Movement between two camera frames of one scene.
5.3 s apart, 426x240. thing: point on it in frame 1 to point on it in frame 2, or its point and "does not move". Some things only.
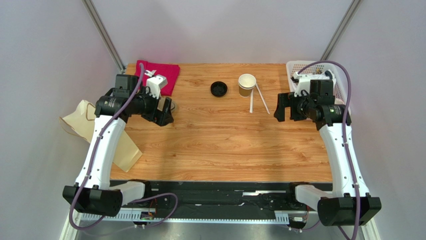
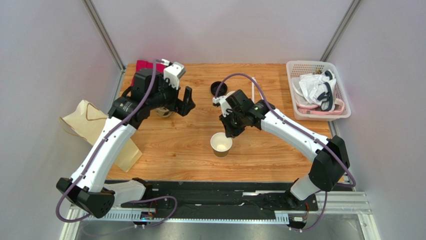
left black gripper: (162, 117) to (182, 107)
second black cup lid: (218, 89) does not move
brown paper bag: (80, 123) does not move
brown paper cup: (246, 82) to (221, 144)
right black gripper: (287, 106) to (232, 123)
